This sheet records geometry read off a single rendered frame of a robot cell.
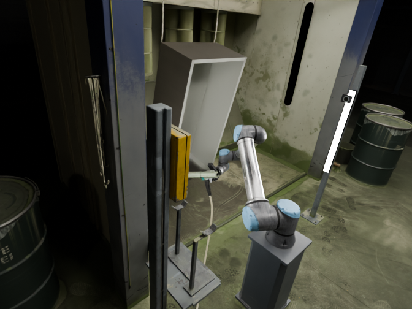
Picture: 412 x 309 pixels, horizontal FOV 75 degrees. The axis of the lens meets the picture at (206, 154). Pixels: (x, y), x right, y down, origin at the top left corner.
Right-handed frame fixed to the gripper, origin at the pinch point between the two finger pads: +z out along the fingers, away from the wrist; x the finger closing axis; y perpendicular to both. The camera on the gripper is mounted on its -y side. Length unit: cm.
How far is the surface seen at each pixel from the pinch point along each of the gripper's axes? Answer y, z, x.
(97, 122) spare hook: -67, 95, -14
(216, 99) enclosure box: -59, -48, 2
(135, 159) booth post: -43, 80, -15
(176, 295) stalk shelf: 13, 105, -46
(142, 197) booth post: -19, 75, -6
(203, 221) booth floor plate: 57, -23, 30
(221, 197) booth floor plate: 53, -70, 33
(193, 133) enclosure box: -29, -55, 41
